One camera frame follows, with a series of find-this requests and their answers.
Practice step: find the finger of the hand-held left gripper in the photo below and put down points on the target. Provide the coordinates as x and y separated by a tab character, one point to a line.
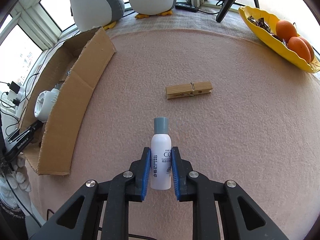
30	130

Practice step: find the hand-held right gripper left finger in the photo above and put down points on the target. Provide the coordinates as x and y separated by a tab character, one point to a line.
145	177

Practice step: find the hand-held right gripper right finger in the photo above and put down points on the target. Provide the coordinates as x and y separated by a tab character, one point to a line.
175	177

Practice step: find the white bottle grey cap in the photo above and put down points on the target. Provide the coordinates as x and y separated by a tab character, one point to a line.
161	155

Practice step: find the white plug-in device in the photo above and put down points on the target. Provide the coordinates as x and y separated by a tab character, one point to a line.
43	105

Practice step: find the cardboard box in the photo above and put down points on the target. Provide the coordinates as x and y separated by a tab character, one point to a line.
75	100

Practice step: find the person's left hand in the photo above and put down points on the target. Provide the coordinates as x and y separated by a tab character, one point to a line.
17	177

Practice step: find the white power strip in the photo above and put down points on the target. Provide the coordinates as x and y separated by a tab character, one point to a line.
20	95

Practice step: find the wooden clothespin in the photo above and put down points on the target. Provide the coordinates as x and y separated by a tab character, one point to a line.
180	91

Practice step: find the large penguin plush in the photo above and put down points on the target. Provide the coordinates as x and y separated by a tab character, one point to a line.
95	5

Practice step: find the yellow fruit bowl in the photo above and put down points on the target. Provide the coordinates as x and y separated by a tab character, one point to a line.
275	48

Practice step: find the black remote control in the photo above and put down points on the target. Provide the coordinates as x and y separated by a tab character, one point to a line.
186	7

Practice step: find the pile of wrapped candies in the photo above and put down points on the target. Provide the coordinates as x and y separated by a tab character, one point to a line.
260	22

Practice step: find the black tripod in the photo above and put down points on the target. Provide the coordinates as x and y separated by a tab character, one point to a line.
225	7

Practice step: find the orange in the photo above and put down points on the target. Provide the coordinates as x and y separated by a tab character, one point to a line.
286	29
298	47
311	50

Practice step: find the white window frame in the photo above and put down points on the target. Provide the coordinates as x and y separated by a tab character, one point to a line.
50	27

